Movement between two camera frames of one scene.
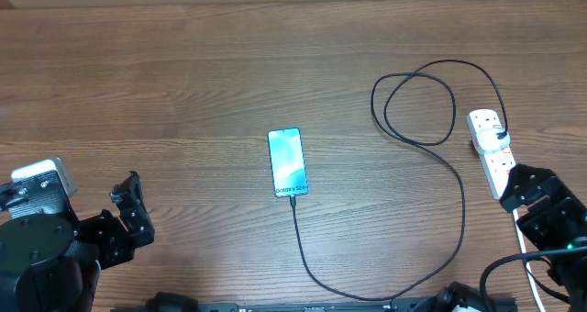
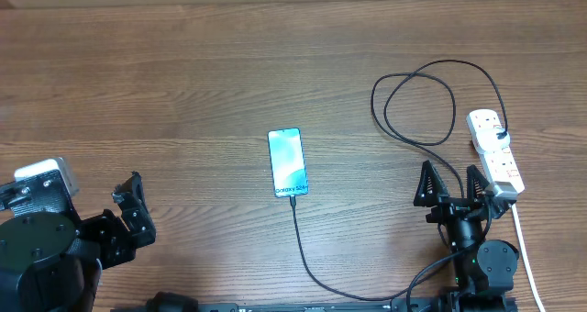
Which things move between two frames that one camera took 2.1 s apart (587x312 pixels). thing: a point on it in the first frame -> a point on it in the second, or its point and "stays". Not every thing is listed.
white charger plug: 492,139 stays
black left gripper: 105,228 stays
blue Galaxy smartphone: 288,161 stays
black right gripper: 531,183 -> 448,206
